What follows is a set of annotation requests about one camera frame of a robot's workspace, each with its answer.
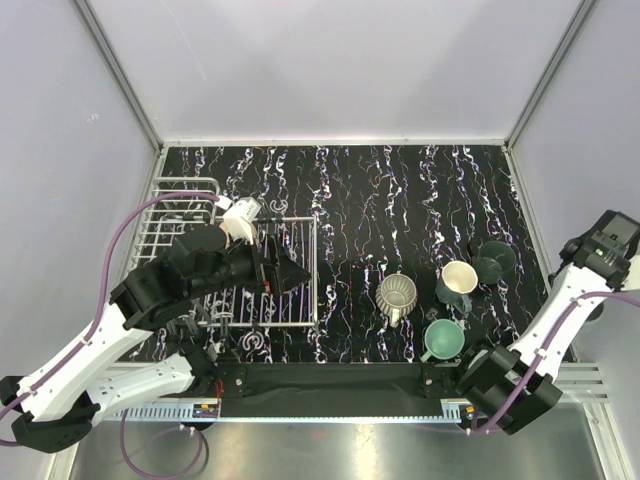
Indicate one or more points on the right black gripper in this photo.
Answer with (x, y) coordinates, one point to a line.
(605, 250)

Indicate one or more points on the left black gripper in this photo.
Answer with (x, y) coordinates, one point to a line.
(277, 274)

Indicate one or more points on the tan ceramic mug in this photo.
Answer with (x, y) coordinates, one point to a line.
(229, 240)

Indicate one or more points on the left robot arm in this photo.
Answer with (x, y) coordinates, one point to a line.
(61, 402)

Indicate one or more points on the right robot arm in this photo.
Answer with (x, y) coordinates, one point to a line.
(509, 387)

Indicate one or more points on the dark green cup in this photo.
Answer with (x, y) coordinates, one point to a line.
(492, 261)

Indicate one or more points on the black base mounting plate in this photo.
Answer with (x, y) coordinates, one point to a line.
(424, 379)

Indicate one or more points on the ribbed grey mug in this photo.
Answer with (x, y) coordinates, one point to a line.
(396, 297)

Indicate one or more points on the dark mug cream interior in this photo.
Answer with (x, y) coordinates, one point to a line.
(457, 281)

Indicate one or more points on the mint green mug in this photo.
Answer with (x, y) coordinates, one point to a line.
(443, 339)

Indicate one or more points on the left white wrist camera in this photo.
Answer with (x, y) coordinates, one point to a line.
(238, 220)

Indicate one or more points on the metal wire dish rack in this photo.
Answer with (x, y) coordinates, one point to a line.
(179, 259)

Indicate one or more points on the white slotted cable duct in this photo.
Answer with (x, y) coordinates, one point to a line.
(174, 411)

